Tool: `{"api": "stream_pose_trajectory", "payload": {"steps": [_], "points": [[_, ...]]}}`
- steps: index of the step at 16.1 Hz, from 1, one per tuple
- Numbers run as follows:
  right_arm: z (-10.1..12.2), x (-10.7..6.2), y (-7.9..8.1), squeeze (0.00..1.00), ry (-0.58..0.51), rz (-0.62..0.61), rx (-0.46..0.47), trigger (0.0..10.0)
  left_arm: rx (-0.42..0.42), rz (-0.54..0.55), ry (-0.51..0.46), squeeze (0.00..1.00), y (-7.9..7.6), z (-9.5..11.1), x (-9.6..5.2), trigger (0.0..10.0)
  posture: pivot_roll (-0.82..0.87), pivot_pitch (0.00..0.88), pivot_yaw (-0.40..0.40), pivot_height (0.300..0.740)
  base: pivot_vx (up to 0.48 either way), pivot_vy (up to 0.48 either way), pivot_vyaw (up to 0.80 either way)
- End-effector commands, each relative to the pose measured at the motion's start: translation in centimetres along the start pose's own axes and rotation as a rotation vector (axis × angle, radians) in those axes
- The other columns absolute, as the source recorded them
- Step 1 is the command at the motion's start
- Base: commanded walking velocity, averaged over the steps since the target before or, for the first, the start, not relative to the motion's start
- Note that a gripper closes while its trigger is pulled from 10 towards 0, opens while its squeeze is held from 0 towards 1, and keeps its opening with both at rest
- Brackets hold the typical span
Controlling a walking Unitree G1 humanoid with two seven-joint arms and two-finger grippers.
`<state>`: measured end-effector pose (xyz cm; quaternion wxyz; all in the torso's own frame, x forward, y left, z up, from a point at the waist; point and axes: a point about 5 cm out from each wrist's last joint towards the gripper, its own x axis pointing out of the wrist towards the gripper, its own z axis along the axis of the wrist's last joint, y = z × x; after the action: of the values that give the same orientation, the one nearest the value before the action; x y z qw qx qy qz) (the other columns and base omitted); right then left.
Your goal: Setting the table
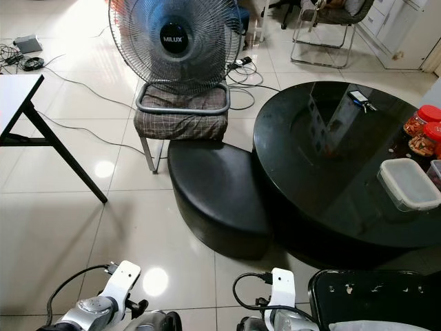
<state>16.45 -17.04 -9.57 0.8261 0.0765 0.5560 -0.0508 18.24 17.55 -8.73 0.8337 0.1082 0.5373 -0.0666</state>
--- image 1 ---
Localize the grey box device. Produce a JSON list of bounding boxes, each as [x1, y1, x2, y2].
[[13, 34, 46, 55]]

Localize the checkered cushion metal stool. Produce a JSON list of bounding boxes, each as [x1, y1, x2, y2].
[[134, 83, 232, 174]]

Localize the Milux standing fan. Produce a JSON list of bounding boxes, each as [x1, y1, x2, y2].
[[109, 0, 244, 89]]

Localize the black curved leather ottoman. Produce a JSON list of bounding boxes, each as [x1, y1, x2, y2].
[[167, 141, 277, 262]]

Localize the power strip with plugs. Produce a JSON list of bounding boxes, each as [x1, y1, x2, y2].
[[226, 57, 253, 70]]

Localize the black round glass coffee table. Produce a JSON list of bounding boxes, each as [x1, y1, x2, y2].
[[252, 81, 441, 270]]

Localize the clear plastic food container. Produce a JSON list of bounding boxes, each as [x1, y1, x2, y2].
[[376, 157, 441, 213]]

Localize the white cabinet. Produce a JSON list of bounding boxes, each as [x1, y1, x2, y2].
[[358, 0, 441, 70]]

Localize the red-lid snack jar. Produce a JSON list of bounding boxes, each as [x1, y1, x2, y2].
[[404, 104, 441, 139], [407, 122, 441, 159]]

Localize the small clear plastic container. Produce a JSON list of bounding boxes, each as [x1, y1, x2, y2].
[[428, 159, 441, 188]]

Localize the black coiled floor cables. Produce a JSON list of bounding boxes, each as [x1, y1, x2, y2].
[[0, 44, 48, 72]]

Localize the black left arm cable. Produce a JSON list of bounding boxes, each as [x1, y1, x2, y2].
[[48, 263, 115, 325]]

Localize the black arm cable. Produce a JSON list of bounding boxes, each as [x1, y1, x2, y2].
[[48, 263, 115, 325], [232, 271, 275, 311]]

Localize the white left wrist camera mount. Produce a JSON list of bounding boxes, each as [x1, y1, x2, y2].
[[105, 260, 143, 308]]

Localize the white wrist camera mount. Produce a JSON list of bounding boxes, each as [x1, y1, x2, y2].
[[270, 267, 298, 309], [105, 260, 143, 308]]

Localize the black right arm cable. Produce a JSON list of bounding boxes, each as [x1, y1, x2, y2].
[[232, 271, 275, 311]]

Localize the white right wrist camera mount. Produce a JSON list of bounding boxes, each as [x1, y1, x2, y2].
[[270, 267, 298, 309]]

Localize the metal frame chair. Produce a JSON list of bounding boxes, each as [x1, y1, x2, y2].
[[290, 0, 377, 69]]

